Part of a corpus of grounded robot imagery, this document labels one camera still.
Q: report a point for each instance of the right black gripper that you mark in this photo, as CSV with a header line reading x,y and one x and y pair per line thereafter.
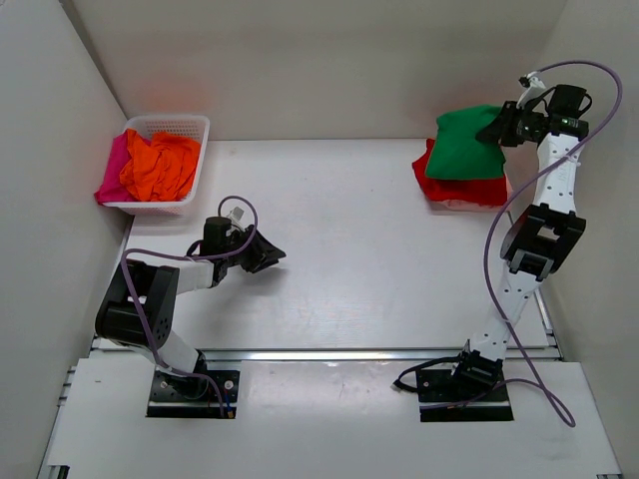
x,y
500,130

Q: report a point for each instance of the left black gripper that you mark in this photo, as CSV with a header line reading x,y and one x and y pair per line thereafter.
x,y
264,253

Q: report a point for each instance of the green t shirt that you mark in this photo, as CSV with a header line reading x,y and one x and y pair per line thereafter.
x,y
457,155

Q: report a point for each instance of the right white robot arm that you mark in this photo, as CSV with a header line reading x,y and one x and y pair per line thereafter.
x,y
541,239

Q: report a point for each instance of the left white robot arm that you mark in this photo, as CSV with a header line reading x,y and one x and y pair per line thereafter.
x,y
138,307

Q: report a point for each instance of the red folded t shirt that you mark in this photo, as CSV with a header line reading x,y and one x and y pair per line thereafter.
x,y
431,188

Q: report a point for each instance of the pink folded t shirt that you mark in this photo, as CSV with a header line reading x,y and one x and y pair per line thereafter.
x,y
477,195

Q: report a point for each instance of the orange t shirt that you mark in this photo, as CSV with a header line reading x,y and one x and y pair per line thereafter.
x,y
160,170

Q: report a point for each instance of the white plastic basket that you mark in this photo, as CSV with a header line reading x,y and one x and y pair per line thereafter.
x,y
195,127

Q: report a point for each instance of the magenta t shirt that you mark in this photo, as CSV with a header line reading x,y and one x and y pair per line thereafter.
x,y
111,189

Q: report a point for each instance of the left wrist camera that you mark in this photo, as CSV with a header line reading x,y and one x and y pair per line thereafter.
x,y
235,215

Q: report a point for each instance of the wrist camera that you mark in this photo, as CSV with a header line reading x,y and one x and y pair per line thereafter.
x,y
532,86
235,215

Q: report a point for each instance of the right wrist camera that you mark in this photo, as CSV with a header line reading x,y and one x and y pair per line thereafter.
x,y
532,86

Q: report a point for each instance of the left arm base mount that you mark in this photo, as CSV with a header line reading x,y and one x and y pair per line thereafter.
x,y
173,396

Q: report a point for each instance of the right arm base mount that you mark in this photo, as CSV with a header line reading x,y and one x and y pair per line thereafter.
x,y
460,388

